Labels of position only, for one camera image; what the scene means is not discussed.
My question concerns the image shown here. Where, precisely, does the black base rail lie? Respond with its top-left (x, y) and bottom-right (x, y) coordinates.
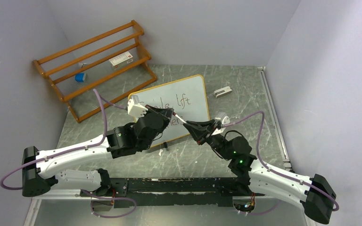
top-left (81, 177), bottom-right (254, 209)

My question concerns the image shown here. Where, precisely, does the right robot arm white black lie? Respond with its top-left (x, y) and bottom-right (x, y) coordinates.
top-left (183, 120), bottom-right (337, 225)

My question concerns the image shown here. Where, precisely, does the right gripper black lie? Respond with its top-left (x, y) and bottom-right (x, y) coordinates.
top-left (184, 119), bottom-right (232, 161)

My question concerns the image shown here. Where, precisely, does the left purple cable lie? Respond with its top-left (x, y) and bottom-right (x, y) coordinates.
top-left (0, 89), bottom-right (129, 191)

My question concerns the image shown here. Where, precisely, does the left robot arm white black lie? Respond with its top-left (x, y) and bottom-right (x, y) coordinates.
top-left (22, 105), bottom-right (174, 197)

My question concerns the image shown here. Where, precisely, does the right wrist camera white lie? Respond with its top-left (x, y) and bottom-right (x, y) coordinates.
top-left (212, 112), bottom-right (230, 135)

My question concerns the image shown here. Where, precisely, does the wooden shelf rack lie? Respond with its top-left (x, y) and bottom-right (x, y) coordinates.
top-left (33, 20), bottom-right (157, 124)

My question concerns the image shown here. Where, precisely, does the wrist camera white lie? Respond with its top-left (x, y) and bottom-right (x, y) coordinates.
top-left (127, 95), bottom-right (148, 118)
top-left (212, 112), bottom-right (230, 135)

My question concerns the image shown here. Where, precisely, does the white whiteboard eraser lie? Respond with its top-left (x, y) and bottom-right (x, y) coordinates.
top-left (214, 86), bottom-right (232, 98)

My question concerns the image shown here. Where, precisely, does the blue small object on rack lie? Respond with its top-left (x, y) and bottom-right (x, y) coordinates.
top-left (74, 73), bottom-right (87, 82)

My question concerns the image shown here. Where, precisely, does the yellow framed whiteboard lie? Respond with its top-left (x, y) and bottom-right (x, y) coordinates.
top-left (127, 74), bottom-right (211, 147)

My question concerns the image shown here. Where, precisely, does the aluminium frame rail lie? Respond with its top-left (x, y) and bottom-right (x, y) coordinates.
top-left (23, 190), bottom-right (85, 226)

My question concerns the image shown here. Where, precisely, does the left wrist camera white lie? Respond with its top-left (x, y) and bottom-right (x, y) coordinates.
top-left (127, 95), bottom-right (148, 118)

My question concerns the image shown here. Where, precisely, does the white brown whiteboard marker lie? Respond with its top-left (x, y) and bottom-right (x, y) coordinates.
top-left (173, 112), bottom-right (187, 124)

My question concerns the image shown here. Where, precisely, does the white red box on rack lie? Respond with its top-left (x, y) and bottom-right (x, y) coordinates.
top-left (109, 51), bottom-right (133, 70)

